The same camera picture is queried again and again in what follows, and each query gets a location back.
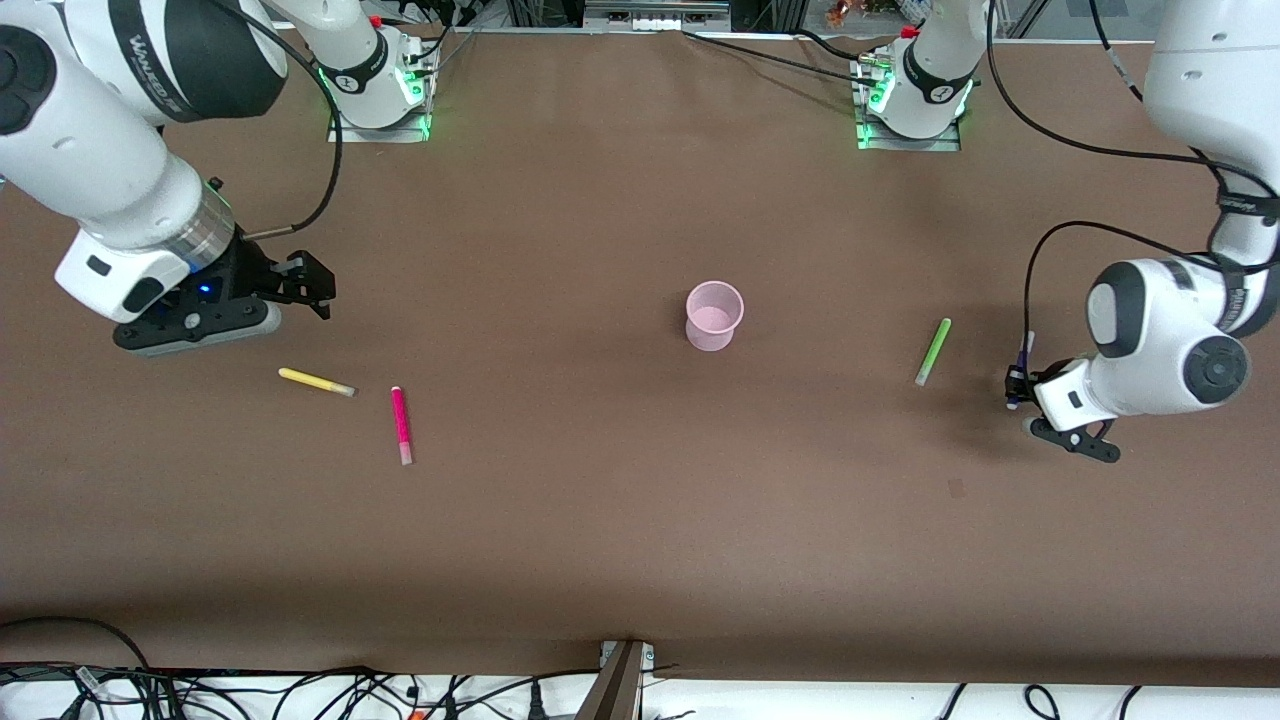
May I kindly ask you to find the purple marker pen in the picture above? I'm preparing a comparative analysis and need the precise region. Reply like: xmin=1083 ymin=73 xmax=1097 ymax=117
xmin=1008 ymin=332 xmax=1036 ymax=411

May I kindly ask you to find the pink marker pen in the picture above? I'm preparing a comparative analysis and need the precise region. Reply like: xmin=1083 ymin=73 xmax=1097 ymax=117
xmin=390 ymin=385 xmax=414 ymax=466

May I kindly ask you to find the yellow marker pen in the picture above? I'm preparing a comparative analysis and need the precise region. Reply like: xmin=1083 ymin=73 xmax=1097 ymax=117
xmin=278 ymin=367 xmax=357 ymax=398

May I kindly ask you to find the green marker pen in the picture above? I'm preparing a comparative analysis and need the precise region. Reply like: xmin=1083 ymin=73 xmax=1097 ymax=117
xmin=914 ymin=318 xmax=953 ymax=387

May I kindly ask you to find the pink plastic cup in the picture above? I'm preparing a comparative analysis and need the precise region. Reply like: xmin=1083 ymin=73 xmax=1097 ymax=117
xmin=685 ymin=281 xmax=746 ymax=353

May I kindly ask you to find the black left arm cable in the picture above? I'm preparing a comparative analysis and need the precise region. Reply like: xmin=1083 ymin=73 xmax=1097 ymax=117
xmin=985 ymin=0 xmax=1280 ymax=346

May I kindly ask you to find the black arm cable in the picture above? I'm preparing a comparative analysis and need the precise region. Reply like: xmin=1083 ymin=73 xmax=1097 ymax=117
xmin=240 ymin=0 xmax=344 ymax=241
xmin=985 ymin=0 xmax=1280 ymax=346

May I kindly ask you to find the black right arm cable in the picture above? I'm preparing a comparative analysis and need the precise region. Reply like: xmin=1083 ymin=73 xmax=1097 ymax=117
xmin=240 ymin=0 xmax=344 ymax=241

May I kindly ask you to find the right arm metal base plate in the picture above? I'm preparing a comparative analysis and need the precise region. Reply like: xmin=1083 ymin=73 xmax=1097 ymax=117
xmin=328 ymin=110 xmax=433 ymax=144

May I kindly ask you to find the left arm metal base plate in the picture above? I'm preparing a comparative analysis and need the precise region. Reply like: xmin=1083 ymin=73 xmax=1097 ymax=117
xmin=857 ymin=125 xmax=963 ymax=153

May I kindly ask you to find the black cable on table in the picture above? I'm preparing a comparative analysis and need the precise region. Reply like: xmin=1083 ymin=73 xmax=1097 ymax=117
xmin=685 ymin=32 xmax=866 ymax=83
xmin=795 ymin=28 xmax=881 ymax=66

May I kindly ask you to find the aluminium frame rail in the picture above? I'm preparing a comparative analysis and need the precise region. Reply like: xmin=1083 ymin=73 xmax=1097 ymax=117
xmin=582 ymin=0 xmax=736 ymax=33

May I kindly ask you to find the aluminium table post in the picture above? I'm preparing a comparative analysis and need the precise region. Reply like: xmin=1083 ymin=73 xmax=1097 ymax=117
xmin=575 ymin=640 xmax=656 ymax=720

